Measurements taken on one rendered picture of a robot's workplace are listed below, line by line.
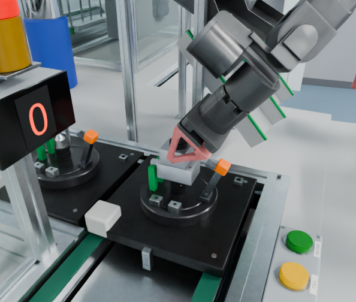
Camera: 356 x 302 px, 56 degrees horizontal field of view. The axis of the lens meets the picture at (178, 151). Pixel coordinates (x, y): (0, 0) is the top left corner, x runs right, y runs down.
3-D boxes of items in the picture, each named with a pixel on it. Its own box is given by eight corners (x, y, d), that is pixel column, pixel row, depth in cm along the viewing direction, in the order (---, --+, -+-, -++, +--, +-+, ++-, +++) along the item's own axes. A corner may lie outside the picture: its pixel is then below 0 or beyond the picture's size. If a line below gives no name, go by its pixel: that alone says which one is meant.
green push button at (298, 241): (311, 242, 56) (314, 233, 54) (309, 260, 52) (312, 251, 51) (286, 235, 57) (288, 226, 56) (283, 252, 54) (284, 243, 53)
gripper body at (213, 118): (177, 124, 48) (211, 91, 43) (202, 99, 56) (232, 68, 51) (210, 157, 48) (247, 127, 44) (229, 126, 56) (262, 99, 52)
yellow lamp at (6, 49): (41, 62, 37) (31, 14, 34) (5, 75, 33) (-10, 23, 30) (7, 56, 39) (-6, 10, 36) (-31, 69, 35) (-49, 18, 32)
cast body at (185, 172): (200, 172, 60) (201, 137, 56) (191, 186, 56) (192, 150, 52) (157, 162, 62) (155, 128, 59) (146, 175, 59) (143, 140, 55)
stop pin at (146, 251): (153, 265, 55) (153, 248, 53) (150, 271, 54) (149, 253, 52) (145, 262, 55) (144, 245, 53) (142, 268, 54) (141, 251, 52)
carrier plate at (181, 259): (256, 186, 68) (258, 178, 67) (222, 279, 50) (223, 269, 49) (150, 160, 76) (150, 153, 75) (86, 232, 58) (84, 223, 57)
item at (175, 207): (181, 209, 57) (182, 202, 56) (178, 215, 55) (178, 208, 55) (171, 206, 57) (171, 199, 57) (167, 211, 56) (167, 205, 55)
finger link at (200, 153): (148, 152, 53) (184, 117, 47) (166, 132, 59) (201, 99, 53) (178, 182, 54) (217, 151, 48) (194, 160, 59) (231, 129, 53)
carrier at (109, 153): (144, 159, 77) (141, 109, 70) (79, 229, 58) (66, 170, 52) (59, 139, 85) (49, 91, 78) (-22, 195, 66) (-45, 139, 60)
